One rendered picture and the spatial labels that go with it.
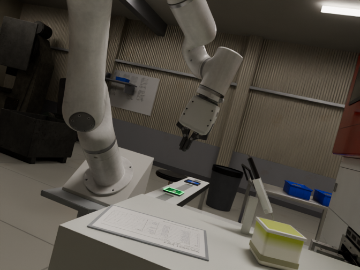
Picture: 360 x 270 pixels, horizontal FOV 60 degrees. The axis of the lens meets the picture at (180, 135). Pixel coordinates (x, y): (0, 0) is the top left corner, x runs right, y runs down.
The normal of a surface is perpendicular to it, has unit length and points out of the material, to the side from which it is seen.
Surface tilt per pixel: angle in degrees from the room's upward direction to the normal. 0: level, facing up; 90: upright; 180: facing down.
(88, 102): 98
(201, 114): 92
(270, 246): 90
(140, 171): 45
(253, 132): 90
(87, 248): 90
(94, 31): 127
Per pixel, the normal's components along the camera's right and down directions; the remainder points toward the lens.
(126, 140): -0.33, -0.05
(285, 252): 0.04, 0.04
